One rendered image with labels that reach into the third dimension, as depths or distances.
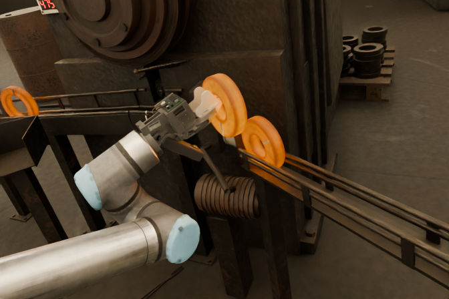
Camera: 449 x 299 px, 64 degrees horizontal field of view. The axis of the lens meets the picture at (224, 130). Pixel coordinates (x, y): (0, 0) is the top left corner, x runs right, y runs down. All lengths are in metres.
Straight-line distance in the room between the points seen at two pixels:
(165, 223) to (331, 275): 0.95
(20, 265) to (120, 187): 0.25
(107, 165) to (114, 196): 0.07
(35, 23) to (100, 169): 3.32
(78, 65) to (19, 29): 2.50
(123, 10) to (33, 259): 0.69
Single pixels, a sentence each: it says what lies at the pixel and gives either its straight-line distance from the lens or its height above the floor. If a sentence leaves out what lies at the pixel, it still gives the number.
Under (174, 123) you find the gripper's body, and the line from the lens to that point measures 0.77.
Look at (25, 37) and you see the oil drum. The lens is 4.03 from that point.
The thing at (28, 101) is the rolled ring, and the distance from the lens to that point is 1.76.
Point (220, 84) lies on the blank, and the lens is 0.80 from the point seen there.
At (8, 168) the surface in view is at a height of 0.60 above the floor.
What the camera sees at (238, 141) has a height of 0.69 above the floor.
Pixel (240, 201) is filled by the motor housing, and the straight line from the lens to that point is 1.11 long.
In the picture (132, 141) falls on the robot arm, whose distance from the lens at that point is 0.76.
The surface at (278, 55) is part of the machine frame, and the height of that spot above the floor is 0.87.
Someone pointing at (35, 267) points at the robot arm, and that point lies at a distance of 0.62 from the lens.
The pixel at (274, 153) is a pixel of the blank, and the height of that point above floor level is 0.72.
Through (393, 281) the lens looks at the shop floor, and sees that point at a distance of 1.56.
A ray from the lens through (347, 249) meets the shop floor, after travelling 1.64.
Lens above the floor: 1.21
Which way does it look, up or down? 29 degrees down
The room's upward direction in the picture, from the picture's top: 11 degrees counter-clockwise
